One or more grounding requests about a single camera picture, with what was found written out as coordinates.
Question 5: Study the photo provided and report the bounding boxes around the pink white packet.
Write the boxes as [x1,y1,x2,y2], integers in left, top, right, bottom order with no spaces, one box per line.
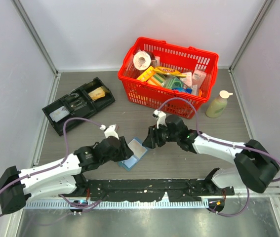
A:
[192,70,207,87]

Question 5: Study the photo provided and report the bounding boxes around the yellow orange box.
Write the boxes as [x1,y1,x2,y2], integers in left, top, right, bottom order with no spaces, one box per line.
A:
[137,66,166,86]

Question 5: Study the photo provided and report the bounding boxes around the black compartment tray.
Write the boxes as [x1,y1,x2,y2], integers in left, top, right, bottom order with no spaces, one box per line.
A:
[42,77,115,136]

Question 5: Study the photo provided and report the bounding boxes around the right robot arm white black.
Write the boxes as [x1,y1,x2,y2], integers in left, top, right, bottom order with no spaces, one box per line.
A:
[142,115,280,195]

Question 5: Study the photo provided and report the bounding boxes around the dark brown credit card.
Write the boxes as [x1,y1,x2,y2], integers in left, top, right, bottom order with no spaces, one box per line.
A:
[69,97,87,111]

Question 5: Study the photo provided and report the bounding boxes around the white tape roll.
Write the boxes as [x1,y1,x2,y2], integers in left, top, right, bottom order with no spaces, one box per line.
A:
[133,51,152,71]

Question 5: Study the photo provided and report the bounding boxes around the red plastic shopping basket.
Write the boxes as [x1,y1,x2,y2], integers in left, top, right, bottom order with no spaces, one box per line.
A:
[118,37,219,119]

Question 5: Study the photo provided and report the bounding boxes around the green lotion bottle white cap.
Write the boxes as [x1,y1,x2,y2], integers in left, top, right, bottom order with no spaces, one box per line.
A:
[206,90,233,119]

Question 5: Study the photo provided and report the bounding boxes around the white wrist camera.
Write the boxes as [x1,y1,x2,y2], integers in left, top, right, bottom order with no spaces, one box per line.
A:
[99,124,119,139]
[152,110,166,129]

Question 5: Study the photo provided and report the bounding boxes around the green patterned packet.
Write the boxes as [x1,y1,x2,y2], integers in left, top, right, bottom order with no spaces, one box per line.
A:
[161,75,193,94]

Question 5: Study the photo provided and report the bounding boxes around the white card in tray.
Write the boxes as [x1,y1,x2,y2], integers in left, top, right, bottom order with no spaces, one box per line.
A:
[49,106,70,122]

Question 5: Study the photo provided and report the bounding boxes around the aluminium frame rail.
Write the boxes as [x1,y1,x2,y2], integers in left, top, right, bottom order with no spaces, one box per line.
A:
[12,176,280,199]

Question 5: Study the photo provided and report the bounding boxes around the yellow chips bag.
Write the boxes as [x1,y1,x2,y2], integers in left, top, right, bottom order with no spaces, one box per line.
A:
[153,66,186,77]

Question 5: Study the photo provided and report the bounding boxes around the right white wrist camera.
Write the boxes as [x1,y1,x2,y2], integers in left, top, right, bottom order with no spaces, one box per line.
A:
[152,110,166,129]

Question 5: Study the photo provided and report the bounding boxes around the white slotted cable duct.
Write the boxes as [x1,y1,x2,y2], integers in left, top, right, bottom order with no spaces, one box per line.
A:
[25,198,208,209]

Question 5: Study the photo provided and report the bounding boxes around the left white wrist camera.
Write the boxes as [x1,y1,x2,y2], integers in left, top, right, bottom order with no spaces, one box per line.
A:
[99,124,119,139]

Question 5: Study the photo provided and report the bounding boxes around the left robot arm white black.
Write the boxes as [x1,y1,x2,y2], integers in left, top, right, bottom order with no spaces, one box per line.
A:
[0,136,134,215]

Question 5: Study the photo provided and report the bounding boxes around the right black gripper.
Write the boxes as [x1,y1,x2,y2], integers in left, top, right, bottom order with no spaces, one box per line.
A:
[143,121,179,149]

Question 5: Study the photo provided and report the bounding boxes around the blue leather card holder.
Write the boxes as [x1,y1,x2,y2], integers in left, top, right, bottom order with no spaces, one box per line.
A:
[118,137,148,171]

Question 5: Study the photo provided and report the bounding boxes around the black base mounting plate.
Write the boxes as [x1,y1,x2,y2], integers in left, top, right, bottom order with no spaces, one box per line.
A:
[64,179,235,202]

